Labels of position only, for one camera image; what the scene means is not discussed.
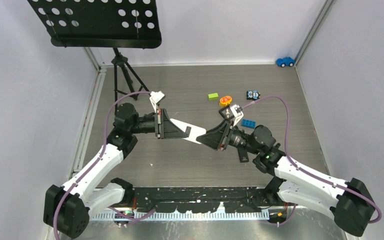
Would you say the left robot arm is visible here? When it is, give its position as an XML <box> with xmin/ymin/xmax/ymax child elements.
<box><xmin>43</xmin><ymin>103</ymin><xmax>192</xmax><ymax>239</ymax></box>

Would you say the lime green block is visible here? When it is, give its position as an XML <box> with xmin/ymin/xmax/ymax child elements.
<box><xmin>207</xmin><ymin>92</ymin><xmax>219</xmax><ymax>100</ymax></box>

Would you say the blue flat brick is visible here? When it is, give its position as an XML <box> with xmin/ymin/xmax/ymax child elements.
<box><xmin>241</xmin><ymin>119</ymin><xmax>256</xmax><ymax>129</ymax></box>

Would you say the black square frame box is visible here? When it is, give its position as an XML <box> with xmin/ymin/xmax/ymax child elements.
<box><xmin>218</xmin><ymin>105</ymin><xmax>235</xmax><ymax>121</ymax></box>

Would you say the red and white remote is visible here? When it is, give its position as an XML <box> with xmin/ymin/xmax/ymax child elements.
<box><xmin>170</xmin><ymin>118</ymin><xmax>207</xmax><ymax>145</ymax></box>

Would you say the black remote control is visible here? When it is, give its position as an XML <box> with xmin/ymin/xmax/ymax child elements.
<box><xmin>237</xmin><ymin>149</ymin><xmax>250</xmax><ymax>163</ymax></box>

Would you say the black tripod music stand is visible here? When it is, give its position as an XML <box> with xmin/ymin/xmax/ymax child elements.
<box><xmin>28</xmin><ymin>0</ymin><xmax>162</xmax><ymax>100</ymax></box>

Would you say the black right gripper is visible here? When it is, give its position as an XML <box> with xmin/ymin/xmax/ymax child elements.
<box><xmin>196</xmin><ymin>117</ymin><xmax>261</xmax><ymax>155</ymax></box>

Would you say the orange yellow toy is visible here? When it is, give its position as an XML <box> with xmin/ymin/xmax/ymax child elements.
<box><xmin>219</xmin><ymin>95</ymin><xmax>233</xmax><ymax>108</ymax></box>

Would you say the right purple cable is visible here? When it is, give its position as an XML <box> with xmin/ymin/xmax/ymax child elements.
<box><xmin>241</xmin><ymin>96</ymin><xmax>383</xmax><ymax>226</ymax></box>

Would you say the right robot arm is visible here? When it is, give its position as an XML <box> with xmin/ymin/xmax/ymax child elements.
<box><xmin>196</xmin><ymin>121</ymin><xmax>376</xmax><ymax>237</ymax></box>

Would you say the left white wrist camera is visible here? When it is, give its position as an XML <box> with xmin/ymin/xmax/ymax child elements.
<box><xmin>149</xmin><ymin>91</ymin><xmax>165</xmax><ymax>113</ymax></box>

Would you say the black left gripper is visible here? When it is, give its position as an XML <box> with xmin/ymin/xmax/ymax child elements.
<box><xmin>129</xmin><ymin>109</ymin><xmax>187</xmax><ymax>140</ymax></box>

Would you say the blue toy car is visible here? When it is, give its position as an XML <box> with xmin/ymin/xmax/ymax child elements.
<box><xmin>275</xmin><ymin>57</ymin><xmax>295</xmax><ymax>68</ymax></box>

